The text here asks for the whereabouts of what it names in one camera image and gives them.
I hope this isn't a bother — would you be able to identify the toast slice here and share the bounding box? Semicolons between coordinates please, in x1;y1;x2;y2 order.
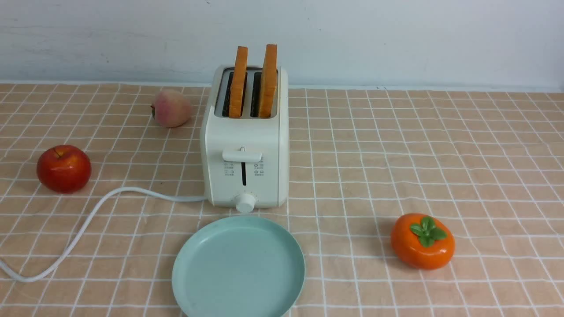
258;44;278;118
228;46;248;118

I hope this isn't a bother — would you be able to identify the white two-slot toaster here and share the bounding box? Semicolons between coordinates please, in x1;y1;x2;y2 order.
200;66;289;213

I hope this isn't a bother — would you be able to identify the light green round plate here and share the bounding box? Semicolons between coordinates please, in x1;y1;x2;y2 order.
171;215;306;317

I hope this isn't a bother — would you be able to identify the pink peach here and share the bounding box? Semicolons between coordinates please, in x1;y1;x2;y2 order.
151;89;193;128

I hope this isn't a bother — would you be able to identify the orange persimmon with green leaf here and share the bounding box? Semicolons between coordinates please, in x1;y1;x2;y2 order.
390;213;456;270

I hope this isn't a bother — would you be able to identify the orange checkered tablecloth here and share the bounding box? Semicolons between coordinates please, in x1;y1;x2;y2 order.
0;84;564;317

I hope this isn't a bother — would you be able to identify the red apple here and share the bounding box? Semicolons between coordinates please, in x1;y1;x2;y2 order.
36;144;92;193

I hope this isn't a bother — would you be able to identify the white power cable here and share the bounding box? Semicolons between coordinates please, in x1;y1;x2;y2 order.
0;186;207;283

